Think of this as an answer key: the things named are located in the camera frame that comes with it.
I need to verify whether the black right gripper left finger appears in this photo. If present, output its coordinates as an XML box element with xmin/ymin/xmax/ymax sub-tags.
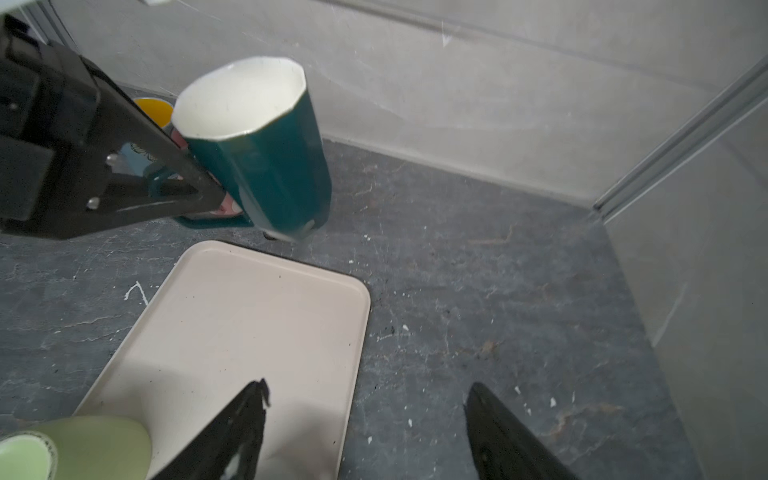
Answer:
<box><xmin>153</xmin><ymin>379</ymin><xmax>270</xmax><ymax>480</ymax></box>

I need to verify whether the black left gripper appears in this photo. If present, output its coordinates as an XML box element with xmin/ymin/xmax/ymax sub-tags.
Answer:
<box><xmin>1</xmin><ymin>14</ymin><xmax>225</xmax><ymax>237</ymax></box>

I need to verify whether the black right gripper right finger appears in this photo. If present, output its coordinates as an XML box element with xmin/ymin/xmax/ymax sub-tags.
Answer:
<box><xmin>464</xmin><ymin>382</ymin><xmax>577</xmax><ymax>480</ymax></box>

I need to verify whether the blue mug yellow inside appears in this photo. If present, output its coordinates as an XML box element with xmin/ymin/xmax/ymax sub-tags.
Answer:
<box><xmin>111</xmin><ymin>92</ymin><xmax>173</xmax><ymax>177</ymax></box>

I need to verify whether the light green mug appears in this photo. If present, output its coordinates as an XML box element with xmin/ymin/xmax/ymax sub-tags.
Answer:
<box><xmin>1</xmin><ymin>416</ymin><xmax>151</xmax><ymax>479</ymax></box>

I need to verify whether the dark green mug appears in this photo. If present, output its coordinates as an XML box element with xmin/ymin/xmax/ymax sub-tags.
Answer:
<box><xmin>171</xmin><ymin>56</ymin><xmax>332</xmax><ymax>242</ymax></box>

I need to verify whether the pink patterned mug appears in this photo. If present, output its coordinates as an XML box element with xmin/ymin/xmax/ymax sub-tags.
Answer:
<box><xmin>171</xmin><ymin>127</ymin><xmax>242</xmax><ymax>221</ymax></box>

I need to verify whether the beige tray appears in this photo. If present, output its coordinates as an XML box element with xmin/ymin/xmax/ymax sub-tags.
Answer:
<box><xmin>77</xmin><ymin>241</ymin><xmax>371</xmax><ymax>479</ymax></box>

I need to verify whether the aluminium frame rail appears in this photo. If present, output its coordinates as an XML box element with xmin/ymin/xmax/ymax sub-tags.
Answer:
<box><xmin>593</xmin><ymin>57</ymin><xmax>767</xmax><ymax>222</ymax></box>

